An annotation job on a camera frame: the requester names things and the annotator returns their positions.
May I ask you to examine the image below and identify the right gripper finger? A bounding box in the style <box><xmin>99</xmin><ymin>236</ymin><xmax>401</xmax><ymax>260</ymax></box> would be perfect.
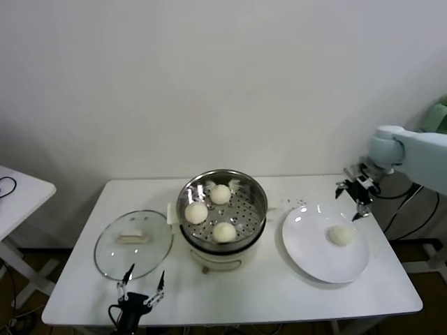
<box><xmin>335</xmin><ymin>179</ymin><xmax>351</xmax><ymax>200</ymax></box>
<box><xmin>351</xmin><ymin>202</ymin><xmax>371</xmax><ymax>223</ymax></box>

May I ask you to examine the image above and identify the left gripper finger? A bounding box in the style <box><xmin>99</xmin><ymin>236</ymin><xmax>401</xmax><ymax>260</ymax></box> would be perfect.
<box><xmin>143</xmin><ymin>270</ymin><xmax>166</xmax><ymax>308</ymax></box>
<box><xmin>116</xmin><ymin>263</ymin><xmax>136</xmax><ymax>303</ymax></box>

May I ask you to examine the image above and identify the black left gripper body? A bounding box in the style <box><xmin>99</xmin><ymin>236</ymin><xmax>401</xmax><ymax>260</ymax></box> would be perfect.
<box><xmin>118</xmin><ymin>295</ymin><xmax>150</xmax><ymax>332</ymax></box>

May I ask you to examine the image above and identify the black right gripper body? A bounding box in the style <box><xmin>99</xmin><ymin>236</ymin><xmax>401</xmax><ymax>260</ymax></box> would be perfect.
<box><xmin>349</xmin><ymin>180</ymin><xmax>374</xmax><ymax>207</ymax></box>

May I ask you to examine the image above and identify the white steamed baozi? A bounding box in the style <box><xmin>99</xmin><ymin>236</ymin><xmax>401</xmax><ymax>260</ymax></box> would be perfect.
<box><xmin>212</xmin><ymin>222</ymin><xmax>237</xmax><ymax>244</ymax></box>
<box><xmin>326</xmin><ymin>225</ymin><xmax>356</xmax><ymax>247</ymax></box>
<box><xmin>184</xmin><ymin>202</ymin><xmax>210</xmax><ymax>224</ymax></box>
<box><xmin>210</xmin><ymin>184</ymin><xmax>231</xmax><ymax>205</ymax></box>

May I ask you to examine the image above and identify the round glass pot lid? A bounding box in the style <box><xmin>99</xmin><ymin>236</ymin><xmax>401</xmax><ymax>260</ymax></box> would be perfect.
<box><xmin>94</xmin><ymin>209</ymin><xmax>175</xmax><ymax>282</ymax></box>

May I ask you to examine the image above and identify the perforated steel steamer basket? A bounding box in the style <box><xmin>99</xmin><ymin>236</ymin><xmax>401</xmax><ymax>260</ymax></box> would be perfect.
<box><xmin>167</xmin><ymin>170</ymin><xmax>280</xmax><ymax>254</ymax></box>

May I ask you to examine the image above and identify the cream electric cooker pot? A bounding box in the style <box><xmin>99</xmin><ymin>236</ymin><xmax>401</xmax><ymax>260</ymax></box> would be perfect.
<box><xmin>167</xmin><ymin>209</ymin><xmax>277</xmax><ymax>275</ymax></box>

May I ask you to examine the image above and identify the white round plate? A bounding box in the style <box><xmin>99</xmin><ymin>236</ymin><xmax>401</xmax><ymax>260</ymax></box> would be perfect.
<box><xmin>281</xmin><ymin>204</ymin><xmax>370</xmax><ymax>284</ymax></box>

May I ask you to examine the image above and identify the pale green appliance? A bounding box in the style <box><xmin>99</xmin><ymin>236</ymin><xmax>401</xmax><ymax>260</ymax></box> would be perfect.
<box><xmin>418</xmin><ymin>97</ymin><xmax>447</xmax><ymax>135</ymax></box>

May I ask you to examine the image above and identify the white folding side table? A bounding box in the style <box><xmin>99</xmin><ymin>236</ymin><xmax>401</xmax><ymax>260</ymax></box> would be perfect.
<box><xmin>0</xmin><ymin>164</ymin><xmax>59</xmax><ymax>310</ymax></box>

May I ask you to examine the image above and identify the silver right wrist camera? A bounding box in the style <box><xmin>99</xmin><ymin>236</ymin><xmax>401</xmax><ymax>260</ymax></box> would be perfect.
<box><xmin>344</xmin><ymin>163</ymin><xmax>372</xmax><ymax>186</ymax></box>

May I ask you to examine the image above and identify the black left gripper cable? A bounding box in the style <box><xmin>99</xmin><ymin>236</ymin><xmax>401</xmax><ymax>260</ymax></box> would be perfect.
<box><xmin>108</xmin><ymin>304</ymin><xmax>123</xmax><ymax>331</ymax></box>

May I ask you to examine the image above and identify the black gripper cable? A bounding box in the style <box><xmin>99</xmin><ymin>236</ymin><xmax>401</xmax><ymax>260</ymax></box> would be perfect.
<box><xmin>108</xmin><ymin>304</ymin><xmax>123</xmax><ymax>331</ymax></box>
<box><xmin>369</xmin><ymin>184</ymin><xmax>420</xmax><ymax>200</ymax></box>

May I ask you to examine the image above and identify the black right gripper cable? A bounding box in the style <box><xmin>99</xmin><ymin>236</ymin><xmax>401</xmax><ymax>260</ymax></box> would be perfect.
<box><xmin>369</xmin><ymin>184</ymin><xmax>420</xmax><ymax>200</ymax></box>

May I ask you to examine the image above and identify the black power adapter cable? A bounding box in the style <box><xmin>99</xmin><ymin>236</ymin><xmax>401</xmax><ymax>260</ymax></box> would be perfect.
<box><xmin>383</xmin><ymin>184</ymin><xmax>447</xmax><ymax>242</ymax></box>

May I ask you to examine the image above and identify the black floor cable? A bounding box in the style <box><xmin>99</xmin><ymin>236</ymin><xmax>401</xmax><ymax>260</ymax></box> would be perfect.
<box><xmin>0</xmin><ymin>260</ymin><xmax>18</xmax><ymax>310</ymax></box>

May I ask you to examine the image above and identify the thin black cable loop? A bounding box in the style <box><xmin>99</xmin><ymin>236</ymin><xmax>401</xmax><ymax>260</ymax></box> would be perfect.
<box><xmin>0</xmin><ymin>176</ymin><xmax>19</xmax><ymax>200</ymax></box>

